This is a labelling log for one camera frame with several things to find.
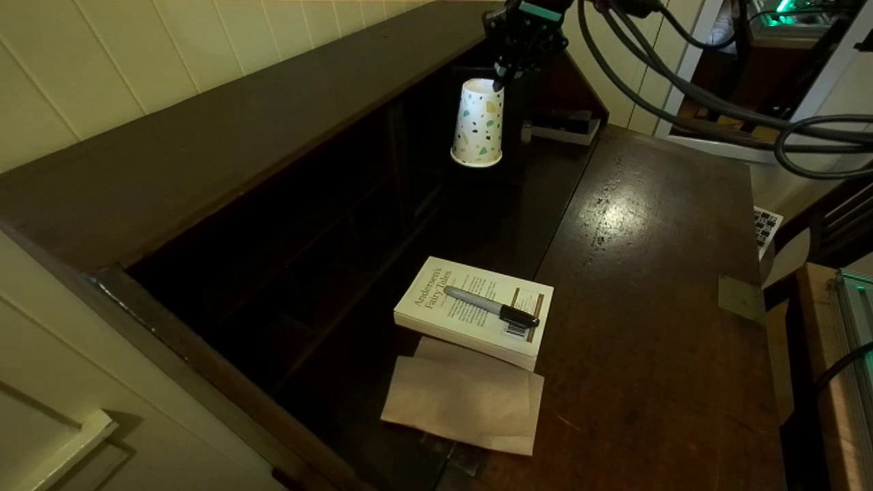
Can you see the white book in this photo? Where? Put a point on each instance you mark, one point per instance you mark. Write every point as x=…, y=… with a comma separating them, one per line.
x=455, y=322

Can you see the dark wooden secretary desk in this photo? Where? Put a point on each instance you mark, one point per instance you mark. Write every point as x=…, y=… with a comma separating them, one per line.
x=636, y=345

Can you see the black grey marker pen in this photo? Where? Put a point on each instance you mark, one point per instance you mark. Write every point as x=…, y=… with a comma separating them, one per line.
x=487, y=306

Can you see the white perforated panel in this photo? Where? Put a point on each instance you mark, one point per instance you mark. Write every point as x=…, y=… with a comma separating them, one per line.
x=767, y=232

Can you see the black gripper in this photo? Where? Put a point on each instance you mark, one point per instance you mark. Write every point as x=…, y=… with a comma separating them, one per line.
x=528, y=33

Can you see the light wooden side table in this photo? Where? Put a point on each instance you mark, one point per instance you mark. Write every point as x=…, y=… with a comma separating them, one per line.
x=834, y=427

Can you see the brown paper envelope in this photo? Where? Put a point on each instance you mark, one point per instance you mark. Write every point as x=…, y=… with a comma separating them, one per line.
x=464, y=400

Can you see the white paper cup coloured dots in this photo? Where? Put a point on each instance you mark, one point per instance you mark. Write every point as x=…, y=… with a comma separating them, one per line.
x=479, y=124

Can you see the small paper label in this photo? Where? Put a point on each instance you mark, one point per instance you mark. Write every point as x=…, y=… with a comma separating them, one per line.
x=740, y=300

